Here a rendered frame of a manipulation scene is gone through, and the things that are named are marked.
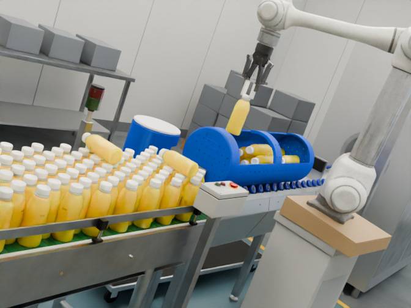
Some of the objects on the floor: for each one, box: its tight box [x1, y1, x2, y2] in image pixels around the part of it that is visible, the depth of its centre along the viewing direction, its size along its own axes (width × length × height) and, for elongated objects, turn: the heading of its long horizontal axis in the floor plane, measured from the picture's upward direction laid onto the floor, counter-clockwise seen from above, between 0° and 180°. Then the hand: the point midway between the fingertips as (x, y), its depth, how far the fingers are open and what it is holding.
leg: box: [141, 270, 164, 308], centre depth 253 cm, size 6×6×63 cm
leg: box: [229, 234, 265, 302], centre depth 332 cm, size 6×6×63 cm
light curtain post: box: [355, 94, 411, 218], centre depth 333 cm, size 6×6×170 cm
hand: (249, 90), depth 217 cm, fingers closed on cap, 4 cm apart
